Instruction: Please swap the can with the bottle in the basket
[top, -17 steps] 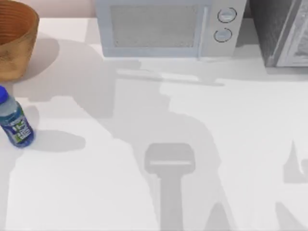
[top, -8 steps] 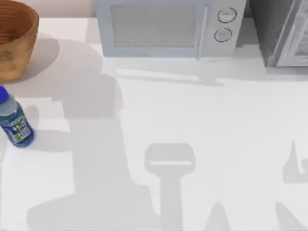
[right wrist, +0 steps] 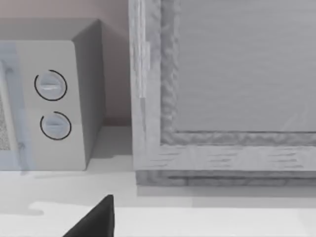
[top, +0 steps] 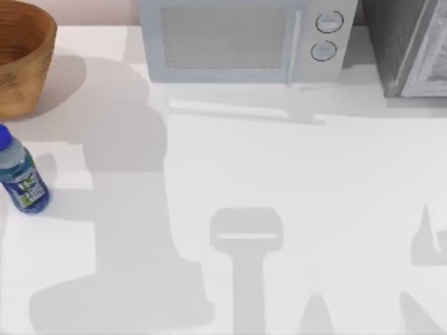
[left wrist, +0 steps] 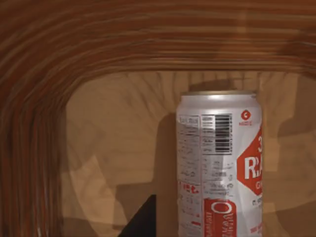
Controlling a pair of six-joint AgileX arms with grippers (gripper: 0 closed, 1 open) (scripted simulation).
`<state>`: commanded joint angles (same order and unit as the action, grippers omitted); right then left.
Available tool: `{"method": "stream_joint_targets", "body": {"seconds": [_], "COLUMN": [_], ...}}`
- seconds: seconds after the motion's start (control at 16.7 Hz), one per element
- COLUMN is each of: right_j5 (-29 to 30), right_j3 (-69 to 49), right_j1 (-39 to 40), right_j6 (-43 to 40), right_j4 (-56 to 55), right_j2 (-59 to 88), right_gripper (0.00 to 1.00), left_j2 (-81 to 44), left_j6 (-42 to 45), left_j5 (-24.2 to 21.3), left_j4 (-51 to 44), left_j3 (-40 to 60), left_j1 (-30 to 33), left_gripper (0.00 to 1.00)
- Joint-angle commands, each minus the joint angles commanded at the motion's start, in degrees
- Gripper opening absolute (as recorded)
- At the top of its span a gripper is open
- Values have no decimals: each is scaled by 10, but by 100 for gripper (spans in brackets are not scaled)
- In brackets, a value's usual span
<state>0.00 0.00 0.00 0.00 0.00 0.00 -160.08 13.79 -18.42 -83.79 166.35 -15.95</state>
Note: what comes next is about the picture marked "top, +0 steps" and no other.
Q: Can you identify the pale microwave door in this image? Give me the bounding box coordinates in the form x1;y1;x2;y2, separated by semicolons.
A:
138;0;304;85

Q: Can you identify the small microwave knob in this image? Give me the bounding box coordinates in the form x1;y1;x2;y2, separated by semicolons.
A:
309;40;338;63

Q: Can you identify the pale microwave oven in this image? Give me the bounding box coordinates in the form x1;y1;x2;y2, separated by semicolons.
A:
135;0;360;86

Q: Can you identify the large microwave knob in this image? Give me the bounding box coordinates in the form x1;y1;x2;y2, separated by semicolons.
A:
315;10;344;34

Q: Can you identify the blue bottle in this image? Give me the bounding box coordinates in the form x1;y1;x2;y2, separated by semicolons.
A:
0;124;50;214

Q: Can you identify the grey cabinet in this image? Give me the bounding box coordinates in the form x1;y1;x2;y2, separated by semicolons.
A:
362;0;447;99

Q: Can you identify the wooden basket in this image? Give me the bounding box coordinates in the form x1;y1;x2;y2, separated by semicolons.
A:
0;0;58;119

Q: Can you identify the grey cabinet door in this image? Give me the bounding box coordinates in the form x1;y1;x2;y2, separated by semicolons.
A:
400;0;447;98

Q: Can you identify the pale microwave door handle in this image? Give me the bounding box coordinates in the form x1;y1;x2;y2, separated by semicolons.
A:
287;9;303;87

